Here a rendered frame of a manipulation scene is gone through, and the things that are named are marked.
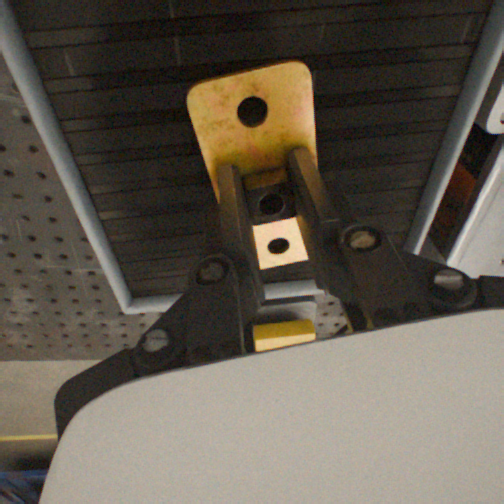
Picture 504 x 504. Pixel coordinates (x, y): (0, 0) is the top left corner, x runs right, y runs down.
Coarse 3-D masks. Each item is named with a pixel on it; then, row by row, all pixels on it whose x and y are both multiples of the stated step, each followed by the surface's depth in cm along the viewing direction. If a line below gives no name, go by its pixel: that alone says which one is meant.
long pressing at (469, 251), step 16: (496, 144) 34; (496, 160) 34; (480, 176) 36; (496, 176) 35; (480, 192) 36; (496, 192) 36; (464, 208) 39; (480, 208) 37; (496, 208) 38; (464, 224) 39; (480, 224) 40; (496, 224) 40; (448, 240) 43; (464, 240) 41; (480, 240) 42; (496, 240) 42; (448, 256) 43; (464, 256) 43; (480, 256) 44; (496, 256) 44; (464, 272) 46; (480, 272) 46; (496, 272) 46
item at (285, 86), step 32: (288, 64) 10; (192, 96) 11; (224, 96) 11; (256, 96) 11; (288, 96) 11; (224, 128) 11; (256, 128) 12; (288, 128) 12; (224, 160) 12; (256, 160) 12; (256, 192) 12; (288, 192) 12; (256, 224) 13; (288, 224) 15; (288, 256) 16
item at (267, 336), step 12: (264, 324) 22; (276, 324) 22; (288, 324) 22; (300, 324) 22; (312, 324) 22; (264, 336) 21; (276, 336) 21; (288, 336) 21; (300, 336) 21; (312, 336) 22; (264, 348) 22
